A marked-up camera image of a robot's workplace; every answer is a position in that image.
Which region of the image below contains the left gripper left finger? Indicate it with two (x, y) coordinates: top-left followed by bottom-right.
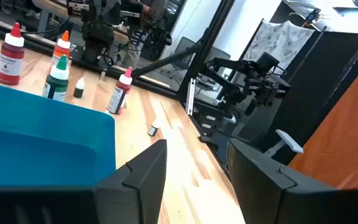
(94, 138), (168, 224)

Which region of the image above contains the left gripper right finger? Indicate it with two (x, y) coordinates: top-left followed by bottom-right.
(227, 138), (338, 224)

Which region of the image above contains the small white ball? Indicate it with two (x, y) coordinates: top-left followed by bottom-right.
(147, 119), (161, 137)

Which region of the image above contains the pink cap food coloring bottle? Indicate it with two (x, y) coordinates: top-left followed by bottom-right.
(106, 66), (134, 115)

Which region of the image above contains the small dark bottle white cap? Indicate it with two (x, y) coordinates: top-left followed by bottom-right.
(73, 77), (86, 99)

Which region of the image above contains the green cap food coloring bottle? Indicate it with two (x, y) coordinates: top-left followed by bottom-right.
(42, 54), (70, 103)

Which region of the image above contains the orange cap food coloring bottle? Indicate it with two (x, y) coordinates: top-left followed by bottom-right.
(50, 30), (71, 68)

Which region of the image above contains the red cap food coloring bottle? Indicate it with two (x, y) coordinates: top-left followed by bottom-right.
(0, 22), (25, 86)

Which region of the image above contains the orange brown board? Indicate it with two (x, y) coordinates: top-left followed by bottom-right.
(287, 51), (358, 191)

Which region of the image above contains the blue plastic tray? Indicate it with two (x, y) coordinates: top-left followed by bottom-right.
(0, 81), (117, 187)

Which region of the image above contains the black partition panel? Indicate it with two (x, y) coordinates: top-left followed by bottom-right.
(244, 18), (358, 164)

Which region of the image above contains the patterned white cloth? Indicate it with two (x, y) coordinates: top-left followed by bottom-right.
(243, 20), (316, 70)

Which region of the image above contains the person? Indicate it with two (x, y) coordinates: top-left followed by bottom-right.
(129, 0), (170, 68)

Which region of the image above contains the white handle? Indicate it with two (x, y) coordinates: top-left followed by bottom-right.
(263, 129), (305, 158)

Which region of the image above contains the silver metal bracket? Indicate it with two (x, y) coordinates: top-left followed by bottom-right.
(185, 77), (196, 116)

